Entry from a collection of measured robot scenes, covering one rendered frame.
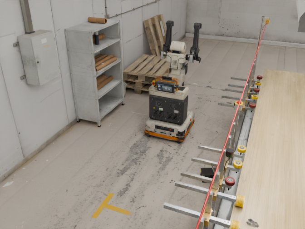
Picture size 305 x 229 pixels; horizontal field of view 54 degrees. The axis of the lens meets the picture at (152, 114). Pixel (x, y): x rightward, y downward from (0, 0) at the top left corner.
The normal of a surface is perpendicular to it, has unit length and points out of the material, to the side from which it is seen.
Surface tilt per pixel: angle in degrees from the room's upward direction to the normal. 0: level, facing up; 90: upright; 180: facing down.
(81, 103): 90
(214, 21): 90
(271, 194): 0
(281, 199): 0
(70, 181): 0
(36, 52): 90
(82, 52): 90
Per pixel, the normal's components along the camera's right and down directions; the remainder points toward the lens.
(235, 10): -0.38, 0.44
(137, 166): 0.00, -0.88
